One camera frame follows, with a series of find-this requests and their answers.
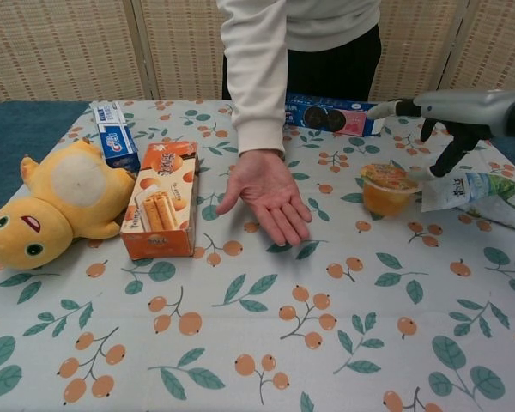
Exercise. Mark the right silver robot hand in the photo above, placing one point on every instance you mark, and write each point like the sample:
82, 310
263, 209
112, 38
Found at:
463, 109

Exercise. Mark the person's bare hand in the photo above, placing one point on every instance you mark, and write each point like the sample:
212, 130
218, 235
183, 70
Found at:
266, 193

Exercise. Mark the round snack cup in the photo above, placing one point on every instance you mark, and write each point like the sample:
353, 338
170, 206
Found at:
388, 193

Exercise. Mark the white green snack bag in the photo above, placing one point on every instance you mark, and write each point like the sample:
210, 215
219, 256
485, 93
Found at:
489, 193

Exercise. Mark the blue sandwich cookie box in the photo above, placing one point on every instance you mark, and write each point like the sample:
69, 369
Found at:
326, 116

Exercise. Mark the orange wafer roll box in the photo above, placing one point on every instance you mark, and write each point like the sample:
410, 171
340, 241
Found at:
163, 201

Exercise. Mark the person's white-sleeved arm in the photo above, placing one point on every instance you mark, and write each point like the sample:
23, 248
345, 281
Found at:
257, 86

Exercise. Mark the floral fruit-print tablecloth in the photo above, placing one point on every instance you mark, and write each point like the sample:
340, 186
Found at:
257, 322

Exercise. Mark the blue white toothpaste box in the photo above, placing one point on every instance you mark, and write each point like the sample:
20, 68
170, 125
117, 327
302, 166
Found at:
116, 141

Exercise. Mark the person's torso white sweater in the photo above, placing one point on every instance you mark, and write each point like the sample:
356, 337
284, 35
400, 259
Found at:
330, 21

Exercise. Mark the yellow plush toy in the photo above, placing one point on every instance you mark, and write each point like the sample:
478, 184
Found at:
60, 193

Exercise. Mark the woven folding screen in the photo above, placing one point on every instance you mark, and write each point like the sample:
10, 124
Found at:
68, 43

